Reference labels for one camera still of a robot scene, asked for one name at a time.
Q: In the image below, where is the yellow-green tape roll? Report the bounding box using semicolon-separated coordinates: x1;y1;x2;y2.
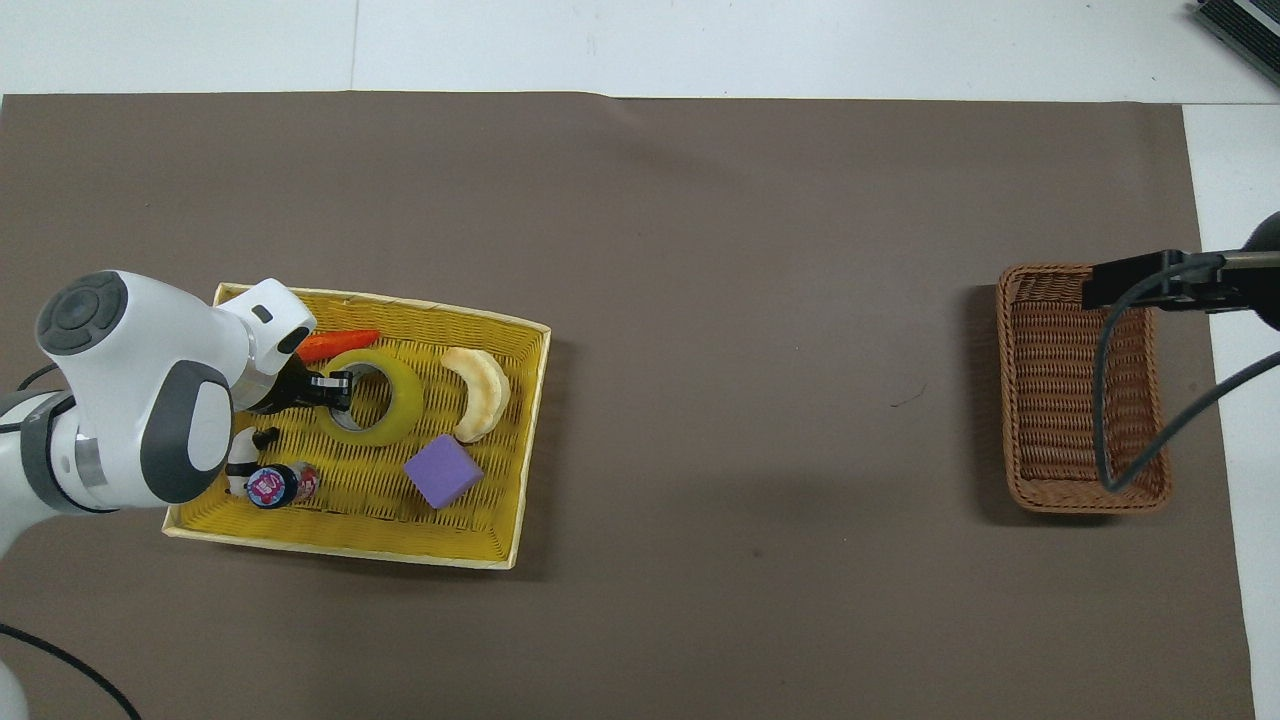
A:
314;347;425;447

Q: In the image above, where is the yellow woven basket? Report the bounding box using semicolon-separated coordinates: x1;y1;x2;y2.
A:
162;282;554;571

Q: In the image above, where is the black and white panda toy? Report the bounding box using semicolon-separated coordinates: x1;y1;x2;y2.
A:
224;427;283;498

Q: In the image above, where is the small bottle with pink label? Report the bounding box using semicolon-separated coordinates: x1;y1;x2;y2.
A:
245;461;322;510

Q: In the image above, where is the beige crescent bread toy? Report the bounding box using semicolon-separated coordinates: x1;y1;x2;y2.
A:
440;346;512;444

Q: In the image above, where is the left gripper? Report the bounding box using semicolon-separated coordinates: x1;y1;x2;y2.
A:
244;357;357;416

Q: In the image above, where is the orange toy carrot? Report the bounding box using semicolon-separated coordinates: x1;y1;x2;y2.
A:
294;329;382;364

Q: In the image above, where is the brown wicker basket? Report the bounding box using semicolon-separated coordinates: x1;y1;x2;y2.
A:
996;262;1174;516

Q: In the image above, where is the black ribbed device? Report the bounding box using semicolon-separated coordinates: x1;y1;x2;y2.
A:
1193;0;1280;58

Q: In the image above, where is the purple cube block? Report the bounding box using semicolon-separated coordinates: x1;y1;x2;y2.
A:
403;434;486;510

